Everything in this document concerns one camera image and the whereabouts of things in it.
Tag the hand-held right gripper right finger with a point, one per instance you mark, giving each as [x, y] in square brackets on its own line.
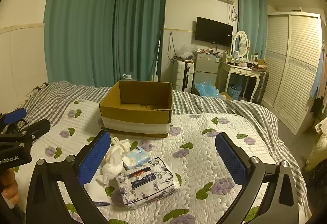
[231, 159]

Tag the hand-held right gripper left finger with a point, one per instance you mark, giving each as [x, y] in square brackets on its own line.
[94, 161]

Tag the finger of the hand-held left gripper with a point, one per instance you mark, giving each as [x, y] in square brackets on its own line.
[15, 114]
[38, 127]

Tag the white cloth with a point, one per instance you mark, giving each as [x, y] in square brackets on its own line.
[113, 164]

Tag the small blue tissue pack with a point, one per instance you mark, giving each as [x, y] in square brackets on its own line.
[139, 158]

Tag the brown cardboard box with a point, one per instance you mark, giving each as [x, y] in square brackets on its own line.
[132, 118]

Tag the floral tissue pack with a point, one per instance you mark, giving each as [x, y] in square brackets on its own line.
[148, 183]

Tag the person's left hand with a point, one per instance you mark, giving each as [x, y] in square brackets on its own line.
[10, 188]

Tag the white floral quilted blanket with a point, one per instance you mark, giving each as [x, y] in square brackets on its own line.
[204, 137]

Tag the dark pen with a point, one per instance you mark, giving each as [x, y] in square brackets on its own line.
[102, 204]

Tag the small floor cardboard box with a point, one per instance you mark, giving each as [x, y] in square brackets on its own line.
[226, 96]

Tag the blue basket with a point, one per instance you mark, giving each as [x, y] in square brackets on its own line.
[234, 92]

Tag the blue plastic bag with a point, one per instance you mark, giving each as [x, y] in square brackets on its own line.
[205, 90]

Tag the dark suitcase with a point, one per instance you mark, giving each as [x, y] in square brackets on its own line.
[263, 86]

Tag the yellow pillow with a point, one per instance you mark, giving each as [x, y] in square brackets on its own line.
[318, 150]

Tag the white dressing table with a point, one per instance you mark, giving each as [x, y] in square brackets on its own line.
[240, 69]

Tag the silver mini fridge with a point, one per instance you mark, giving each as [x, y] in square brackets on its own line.
[205, 65]

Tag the white suitcase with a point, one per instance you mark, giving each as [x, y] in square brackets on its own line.
[181, 74]

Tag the white louvered wardrobe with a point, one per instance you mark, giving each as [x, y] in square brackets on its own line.
[291, 70]

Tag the wide teal curtain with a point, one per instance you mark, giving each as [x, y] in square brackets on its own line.
[79, 25]

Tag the clear plastic bag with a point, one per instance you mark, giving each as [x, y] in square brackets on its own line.
[187, 51]

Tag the white oval vanity mirror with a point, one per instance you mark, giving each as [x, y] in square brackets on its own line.
[241, 41]

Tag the hanging clothes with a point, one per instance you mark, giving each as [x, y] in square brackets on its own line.
[319, 73]

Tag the white mop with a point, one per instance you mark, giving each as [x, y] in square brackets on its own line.
[159, 55]

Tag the teal corner curtain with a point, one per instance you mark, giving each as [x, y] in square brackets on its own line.
[140, 27]

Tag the narrow teal window curtain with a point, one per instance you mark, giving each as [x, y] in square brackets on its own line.
[251, 17]

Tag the black wall television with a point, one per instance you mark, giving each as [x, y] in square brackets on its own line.
[213, 32]

